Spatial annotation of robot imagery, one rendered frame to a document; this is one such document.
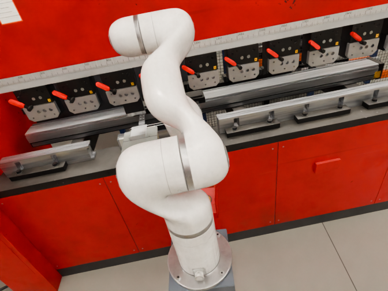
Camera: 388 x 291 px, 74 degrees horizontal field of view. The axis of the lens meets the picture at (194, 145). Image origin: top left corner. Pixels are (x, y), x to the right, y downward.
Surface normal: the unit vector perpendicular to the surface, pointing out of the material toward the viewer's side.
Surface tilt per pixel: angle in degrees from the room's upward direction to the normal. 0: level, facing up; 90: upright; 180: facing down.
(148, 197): 93
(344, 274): 0
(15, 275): 90
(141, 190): 81
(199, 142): 26
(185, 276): 0
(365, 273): 0
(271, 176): 90
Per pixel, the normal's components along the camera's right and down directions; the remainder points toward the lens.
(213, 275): -0.15, -0.80
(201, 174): 0.11, 0.43
